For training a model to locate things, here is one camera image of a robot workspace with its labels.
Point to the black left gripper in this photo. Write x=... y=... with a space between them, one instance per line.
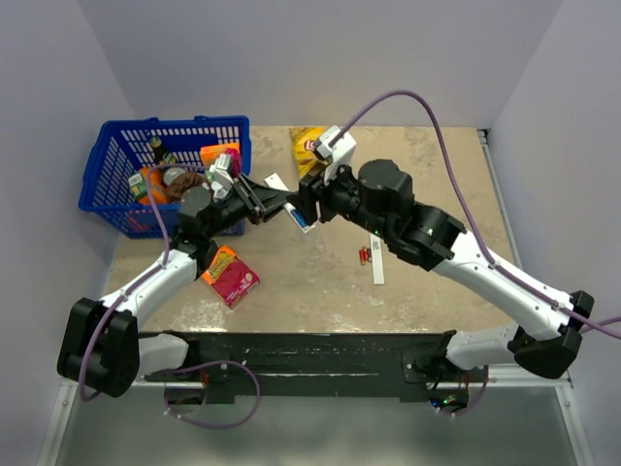
x=266 y=199

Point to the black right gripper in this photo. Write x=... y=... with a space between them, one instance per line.
x=306 y=200

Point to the blue AAA battery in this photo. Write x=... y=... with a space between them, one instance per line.
x=299 y=218

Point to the white remote battery cover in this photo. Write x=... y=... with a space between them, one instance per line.
x=377 y=261

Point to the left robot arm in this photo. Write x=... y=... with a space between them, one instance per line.
x=102 y=347

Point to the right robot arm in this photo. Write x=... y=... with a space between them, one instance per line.
x=544 y=336

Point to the yellow Lays chips bag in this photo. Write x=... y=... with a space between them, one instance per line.
x=303 y=146

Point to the orange green snack box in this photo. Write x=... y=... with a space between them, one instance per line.
x=209 y=154

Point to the pink orange candy box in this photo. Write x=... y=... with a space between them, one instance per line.
x=229 y=277

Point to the brown round package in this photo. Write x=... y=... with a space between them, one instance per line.
x=182 y=183

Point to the dark glass bottle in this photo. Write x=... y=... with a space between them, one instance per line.
x=161 y=154

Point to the orange juice carton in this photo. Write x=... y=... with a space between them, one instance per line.
x=139 y=182

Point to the blue plastic shopping basket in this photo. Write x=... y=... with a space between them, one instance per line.
x=122 y=149

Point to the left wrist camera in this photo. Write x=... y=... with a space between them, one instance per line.
x=224 y=169

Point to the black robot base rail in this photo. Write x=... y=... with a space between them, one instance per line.
x=362 y=365

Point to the aluminium frame rail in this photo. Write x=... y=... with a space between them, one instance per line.
x=564 y=388

